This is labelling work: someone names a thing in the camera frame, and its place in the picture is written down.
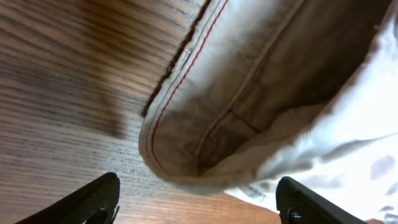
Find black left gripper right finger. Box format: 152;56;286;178
275;176;366;224

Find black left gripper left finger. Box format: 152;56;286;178
17;172;120;224

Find beige khaki shorts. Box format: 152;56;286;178
139;0;397;223

